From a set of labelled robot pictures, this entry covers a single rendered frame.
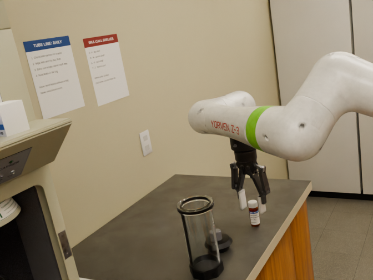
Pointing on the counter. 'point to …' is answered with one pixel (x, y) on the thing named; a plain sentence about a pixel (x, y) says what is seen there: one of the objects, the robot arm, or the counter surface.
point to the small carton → (13, 118)
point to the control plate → (18, 158)
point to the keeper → (65, 244)
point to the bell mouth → (8, 211)
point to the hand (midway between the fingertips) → (252, 203)
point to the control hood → (36, 143)
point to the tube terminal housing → (55, 226)
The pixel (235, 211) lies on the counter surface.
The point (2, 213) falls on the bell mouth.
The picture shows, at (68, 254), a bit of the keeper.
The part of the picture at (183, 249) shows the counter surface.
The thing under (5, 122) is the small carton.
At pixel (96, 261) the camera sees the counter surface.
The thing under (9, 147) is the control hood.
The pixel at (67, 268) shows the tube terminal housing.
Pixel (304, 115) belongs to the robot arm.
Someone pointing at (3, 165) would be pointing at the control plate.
